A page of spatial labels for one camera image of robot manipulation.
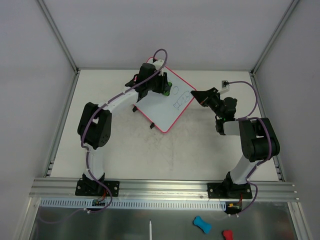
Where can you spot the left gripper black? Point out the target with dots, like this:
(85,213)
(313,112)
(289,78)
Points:
(162,83)

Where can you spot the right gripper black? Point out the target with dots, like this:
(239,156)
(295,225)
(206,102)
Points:
(208,97)

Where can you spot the green whiteboard eraser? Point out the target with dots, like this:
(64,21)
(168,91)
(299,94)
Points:
(167,89)

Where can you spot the pink framed whiteboard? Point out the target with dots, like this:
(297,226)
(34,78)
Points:
(164,111)

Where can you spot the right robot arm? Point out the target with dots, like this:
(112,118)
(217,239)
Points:
(258,140)

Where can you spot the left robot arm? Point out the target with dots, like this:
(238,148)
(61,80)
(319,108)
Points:
(95,123)

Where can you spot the blue eraser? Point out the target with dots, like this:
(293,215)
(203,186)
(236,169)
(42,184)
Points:
(203,225)

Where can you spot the white marker pen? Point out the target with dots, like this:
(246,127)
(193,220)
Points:
(150,230)

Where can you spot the red eraser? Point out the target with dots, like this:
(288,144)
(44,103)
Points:
(228,234)

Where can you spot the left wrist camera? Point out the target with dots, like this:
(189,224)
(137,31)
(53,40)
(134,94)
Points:
(159,66)

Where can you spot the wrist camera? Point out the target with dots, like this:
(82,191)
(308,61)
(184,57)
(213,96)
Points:
(159,66)
(225,87)

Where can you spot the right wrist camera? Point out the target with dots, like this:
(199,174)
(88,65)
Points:
(225,87)

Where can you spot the whiteboard wire stand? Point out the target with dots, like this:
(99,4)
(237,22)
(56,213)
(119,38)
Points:
(152,125)

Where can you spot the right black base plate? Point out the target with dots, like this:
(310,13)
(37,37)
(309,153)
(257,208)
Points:
(234,191)

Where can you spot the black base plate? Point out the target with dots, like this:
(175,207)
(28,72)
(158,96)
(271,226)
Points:
(110,188)
(234,191)

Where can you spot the slotted white cable duct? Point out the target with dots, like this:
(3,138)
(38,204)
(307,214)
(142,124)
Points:
(91,203)

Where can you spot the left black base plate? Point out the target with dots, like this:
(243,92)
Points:
(110,188)

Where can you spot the right aluminium frame post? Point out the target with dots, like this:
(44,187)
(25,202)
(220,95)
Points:
(278,29)

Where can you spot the aluminium frame post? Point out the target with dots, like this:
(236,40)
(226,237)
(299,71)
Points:
(278,29)
(57,34)

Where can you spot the left aluminium frame post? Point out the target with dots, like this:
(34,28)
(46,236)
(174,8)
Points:
(57,34)

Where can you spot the aluminium mounting rail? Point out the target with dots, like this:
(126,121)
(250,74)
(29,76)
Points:
(186,190)

